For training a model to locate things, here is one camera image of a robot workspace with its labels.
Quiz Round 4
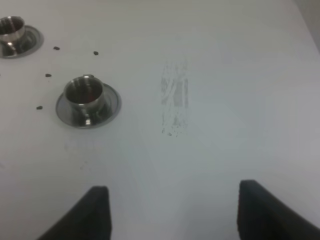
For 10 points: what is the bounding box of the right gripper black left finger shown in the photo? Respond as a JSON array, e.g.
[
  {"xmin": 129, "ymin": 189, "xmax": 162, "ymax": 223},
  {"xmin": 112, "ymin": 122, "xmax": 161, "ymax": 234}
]
[{"xmin": 39, "ymin": 186, "xmax": 112, "ymax": 240}]

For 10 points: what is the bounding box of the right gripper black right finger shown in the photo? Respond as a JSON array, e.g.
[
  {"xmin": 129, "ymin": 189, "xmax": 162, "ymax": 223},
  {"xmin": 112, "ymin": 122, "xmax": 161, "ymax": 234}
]
[{"xmin": 237, "ymin": 180, "xmax": 320, "ymax": 240}]

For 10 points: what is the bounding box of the near stainless steel teacup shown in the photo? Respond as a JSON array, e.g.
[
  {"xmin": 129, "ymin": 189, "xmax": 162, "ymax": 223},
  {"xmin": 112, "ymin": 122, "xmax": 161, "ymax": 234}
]
[{"xmin": 63, "ymin": 74, "xmax": 108, "ymax": 127}]

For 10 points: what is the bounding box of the stainless steel teacup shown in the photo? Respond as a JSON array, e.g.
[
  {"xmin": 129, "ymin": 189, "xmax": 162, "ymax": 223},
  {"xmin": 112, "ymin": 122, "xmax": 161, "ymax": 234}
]
[
  {"xmin": 0, "ymin": 16, "xmax": 26, "ymax": 44},
  {"xmin": 63, "ymin": 74, "xmax": 108, "ymax": 127}
]

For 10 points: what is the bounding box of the far stainless steel teacup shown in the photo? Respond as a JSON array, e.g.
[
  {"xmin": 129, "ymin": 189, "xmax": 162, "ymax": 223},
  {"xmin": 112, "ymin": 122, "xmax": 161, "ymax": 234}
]
[{"xmin": 0, "ymin": 16, "xmax": 26, "ymax": 44}]

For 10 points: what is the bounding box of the near steel saucer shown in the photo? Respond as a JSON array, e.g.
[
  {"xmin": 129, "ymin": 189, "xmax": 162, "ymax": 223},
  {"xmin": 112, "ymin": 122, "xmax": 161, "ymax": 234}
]
[{"xmin": 55, "ymin": 84, "xmax": 122, "ymax": 129}]

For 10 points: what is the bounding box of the steel saucer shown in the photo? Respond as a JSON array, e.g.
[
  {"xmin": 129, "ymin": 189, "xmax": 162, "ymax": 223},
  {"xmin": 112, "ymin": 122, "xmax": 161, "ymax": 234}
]
[
  {"xmin": 0, "ymin": 25, "xmax": 44, "ymax": 59},
  {"xmin": 55, "ymin": 84, "xmax": 122, "ymax": 129}
]

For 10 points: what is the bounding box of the far steel saucer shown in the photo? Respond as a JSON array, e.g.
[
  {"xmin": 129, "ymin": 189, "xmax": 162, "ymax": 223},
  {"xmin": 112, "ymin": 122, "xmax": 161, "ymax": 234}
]
[{"xmin": 0, "ymin": 25, "xmax": 44, "ymax": 59}]

